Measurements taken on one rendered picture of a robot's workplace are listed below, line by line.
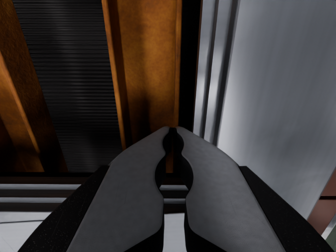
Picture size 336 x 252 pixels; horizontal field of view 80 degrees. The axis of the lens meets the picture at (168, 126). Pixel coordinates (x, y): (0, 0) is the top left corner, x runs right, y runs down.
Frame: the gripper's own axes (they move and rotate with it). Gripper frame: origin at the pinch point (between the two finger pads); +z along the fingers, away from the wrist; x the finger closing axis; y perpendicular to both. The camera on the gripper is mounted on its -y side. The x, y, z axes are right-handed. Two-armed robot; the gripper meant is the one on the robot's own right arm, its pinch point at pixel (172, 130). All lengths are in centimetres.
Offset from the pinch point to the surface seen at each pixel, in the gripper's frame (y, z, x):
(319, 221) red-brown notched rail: 12.5, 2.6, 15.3
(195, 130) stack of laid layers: 1.7, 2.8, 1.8
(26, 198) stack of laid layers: 8.4, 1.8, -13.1
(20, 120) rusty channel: 8.7, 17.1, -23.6
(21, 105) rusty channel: 4.1, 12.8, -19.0
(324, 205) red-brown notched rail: 10.0, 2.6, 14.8
